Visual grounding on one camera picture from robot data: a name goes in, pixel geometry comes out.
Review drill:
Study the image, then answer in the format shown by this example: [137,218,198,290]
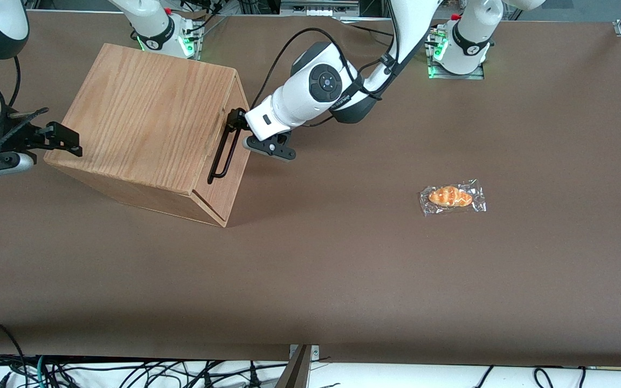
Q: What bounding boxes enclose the wooden drawer cabinet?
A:
[44,43,244,228]

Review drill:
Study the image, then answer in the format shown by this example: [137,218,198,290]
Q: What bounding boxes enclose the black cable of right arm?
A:
[6,54,22,108]

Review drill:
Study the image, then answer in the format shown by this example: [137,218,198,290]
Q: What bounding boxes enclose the brown table cover sheet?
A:
[0,10,621,368]

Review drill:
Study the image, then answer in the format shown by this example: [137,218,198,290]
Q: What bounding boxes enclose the long black table cable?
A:
[337,18,395,39]

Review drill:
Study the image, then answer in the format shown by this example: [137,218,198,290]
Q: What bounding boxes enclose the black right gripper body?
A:
[0,115,48,162]

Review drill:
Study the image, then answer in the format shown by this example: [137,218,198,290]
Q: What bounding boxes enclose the bread roll in clear wrapper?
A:
[419,179,488,217]

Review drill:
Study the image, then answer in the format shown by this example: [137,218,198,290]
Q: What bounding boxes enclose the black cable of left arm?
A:
[250,27,398,128]

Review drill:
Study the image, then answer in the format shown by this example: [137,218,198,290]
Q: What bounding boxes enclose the tangled black floor cables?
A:
[0,353,289,388]

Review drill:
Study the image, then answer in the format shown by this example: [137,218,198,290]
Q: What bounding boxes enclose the metal table edge bracket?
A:
[274,344,321,388]

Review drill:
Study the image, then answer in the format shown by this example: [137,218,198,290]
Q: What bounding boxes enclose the black metal drawer handle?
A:
[206,110,242,185]

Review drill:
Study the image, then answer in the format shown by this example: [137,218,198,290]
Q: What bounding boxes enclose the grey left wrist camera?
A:
[243,134,296,162]

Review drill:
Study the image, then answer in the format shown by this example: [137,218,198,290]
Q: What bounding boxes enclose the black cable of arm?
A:
[6,54,22,108]
[250,27,398,128]

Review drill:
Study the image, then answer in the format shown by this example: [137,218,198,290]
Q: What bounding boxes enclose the wooden drawer with tall box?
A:
[192,69,252,216]

